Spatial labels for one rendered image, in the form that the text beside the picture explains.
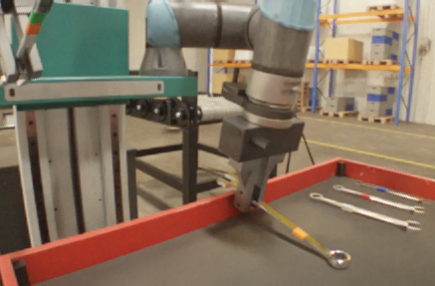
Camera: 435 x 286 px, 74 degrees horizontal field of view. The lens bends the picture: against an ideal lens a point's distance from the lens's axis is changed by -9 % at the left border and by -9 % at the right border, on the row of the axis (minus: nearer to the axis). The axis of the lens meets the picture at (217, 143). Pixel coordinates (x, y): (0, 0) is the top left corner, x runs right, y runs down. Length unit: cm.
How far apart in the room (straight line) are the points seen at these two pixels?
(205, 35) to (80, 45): 57
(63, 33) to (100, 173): 48
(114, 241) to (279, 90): 29
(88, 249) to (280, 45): 35
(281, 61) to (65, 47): 70
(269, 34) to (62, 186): 87
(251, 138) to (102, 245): 24
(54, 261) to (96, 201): 77
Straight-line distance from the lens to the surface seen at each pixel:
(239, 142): 42
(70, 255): 41
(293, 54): 42
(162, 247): 45
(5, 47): 44
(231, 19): 49
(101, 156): 112
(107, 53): 102
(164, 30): 48
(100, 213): 119
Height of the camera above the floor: 114
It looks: 12 degrees down
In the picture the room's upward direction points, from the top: 1 degrees clockwise
